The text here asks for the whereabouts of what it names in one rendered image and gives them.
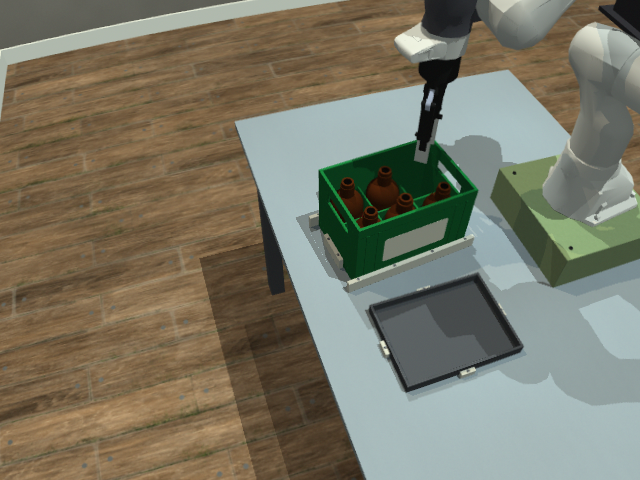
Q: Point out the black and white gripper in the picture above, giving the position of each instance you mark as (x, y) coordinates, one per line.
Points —
(435, 72)

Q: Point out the brown bottle with green label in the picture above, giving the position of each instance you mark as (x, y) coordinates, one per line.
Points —
(404, 204)

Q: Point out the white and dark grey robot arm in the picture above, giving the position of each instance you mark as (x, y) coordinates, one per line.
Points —
(606, 63)

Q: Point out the green crate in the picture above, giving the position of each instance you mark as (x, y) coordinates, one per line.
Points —
(401, 237)

